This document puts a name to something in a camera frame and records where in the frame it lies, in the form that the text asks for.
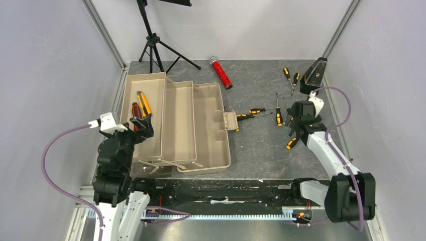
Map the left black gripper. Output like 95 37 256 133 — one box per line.
100 115 153 171

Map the red black utility knife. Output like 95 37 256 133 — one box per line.
131 102 142 118

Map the yellow black screwdriver vertical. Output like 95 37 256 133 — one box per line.
275 93 283 127

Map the orange black utility knife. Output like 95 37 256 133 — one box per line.
137 91 152 117

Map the translucent brown plastic toolbox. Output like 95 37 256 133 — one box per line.
121 72 238 178

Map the yellow black screwdriver large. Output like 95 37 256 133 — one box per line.
237 112 273 121

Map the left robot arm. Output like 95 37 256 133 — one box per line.
88 112 158 240

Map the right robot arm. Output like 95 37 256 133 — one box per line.
286 100 376 223

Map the black clear-lid tool case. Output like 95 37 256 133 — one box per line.
299 57 328 94

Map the red glitter flashlight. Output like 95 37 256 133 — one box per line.
209 56 233 90

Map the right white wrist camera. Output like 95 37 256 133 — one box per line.
307 91 324 117

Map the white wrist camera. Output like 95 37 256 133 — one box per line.
307 91 324 117
88 112 121 134

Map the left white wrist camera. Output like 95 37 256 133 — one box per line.
88 112 121 134

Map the aluminium frame rail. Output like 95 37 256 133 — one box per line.
65 202 387 240

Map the black camera tripod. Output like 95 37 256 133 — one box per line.
136 0 201 73

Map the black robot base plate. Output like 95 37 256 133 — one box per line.
130 178 325 216

